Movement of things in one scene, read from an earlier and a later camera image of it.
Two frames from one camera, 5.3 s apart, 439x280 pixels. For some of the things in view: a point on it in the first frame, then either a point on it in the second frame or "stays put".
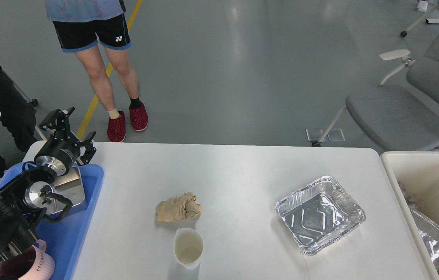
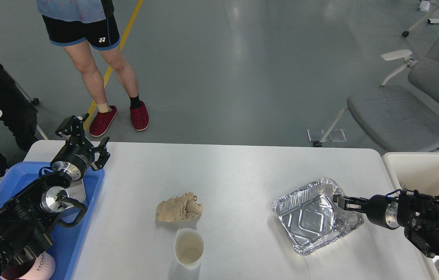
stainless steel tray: x=69 y=186 stays put
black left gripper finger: x=58 y=120 to x=72 y=125
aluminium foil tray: x=319 y=213 stays put
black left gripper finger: x=84 y=158 to x=104 y=155
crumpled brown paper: x=183 y=207 stays put
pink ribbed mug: x=32 y=263 stays put
